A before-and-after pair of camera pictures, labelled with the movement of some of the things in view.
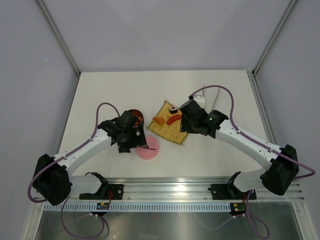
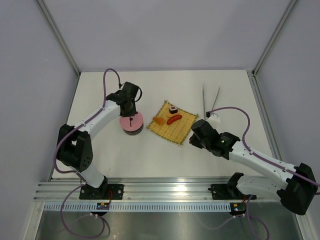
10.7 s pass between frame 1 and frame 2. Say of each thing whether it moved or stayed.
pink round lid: moved
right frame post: stayed
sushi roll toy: stayed
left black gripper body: moved
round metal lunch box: moved
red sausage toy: stayed
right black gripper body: moved
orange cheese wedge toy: stayed
